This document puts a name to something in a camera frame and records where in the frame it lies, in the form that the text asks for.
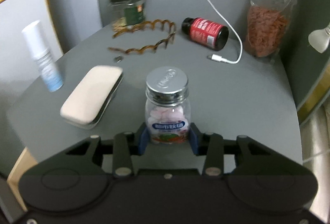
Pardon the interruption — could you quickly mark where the white spray bottle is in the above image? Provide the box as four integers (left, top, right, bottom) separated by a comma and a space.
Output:
21, 20, 64, 92

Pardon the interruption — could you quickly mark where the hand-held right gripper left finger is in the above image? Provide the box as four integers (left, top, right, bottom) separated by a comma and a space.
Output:
59, 122, 150, 178

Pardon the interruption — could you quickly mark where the white charging cable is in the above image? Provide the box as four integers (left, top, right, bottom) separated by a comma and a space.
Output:
200, 0, 243, 65

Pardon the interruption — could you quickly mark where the brown spiral hair band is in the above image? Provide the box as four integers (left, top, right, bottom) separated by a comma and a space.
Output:
108, 20, 177, 55

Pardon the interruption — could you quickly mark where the dark bottle with red label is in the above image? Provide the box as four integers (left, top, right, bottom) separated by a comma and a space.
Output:
181, 17, 229, 50

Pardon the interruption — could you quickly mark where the glass jar with black lid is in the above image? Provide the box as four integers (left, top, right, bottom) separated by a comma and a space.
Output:
110, 0, 146, 31

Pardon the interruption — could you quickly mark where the white charger plug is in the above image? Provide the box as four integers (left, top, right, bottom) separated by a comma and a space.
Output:
308, 21, 330, 53

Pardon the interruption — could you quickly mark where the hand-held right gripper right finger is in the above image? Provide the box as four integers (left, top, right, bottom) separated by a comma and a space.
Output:
189, 122, 282, 177

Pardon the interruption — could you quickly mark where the candy jar with silver lid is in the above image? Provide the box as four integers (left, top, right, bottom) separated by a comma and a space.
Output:
145, 66, 192, 146

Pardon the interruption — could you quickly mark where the grey nightstand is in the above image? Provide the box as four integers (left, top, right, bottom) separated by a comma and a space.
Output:
6, 23, 302, 178

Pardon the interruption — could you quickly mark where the clear pouch of red snacks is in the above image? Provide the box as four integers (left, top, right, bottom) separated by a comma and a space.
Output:
244, 0, 299, 58

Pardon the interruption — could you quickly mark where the bed with cream sheet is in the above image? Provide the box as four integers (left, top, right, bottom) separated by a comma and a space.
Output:
300, 105, 330, 224

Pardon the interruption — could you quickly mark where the white glasses case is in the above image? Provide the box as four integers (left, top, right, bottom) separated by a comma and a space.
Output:
60, 65, 124, 129

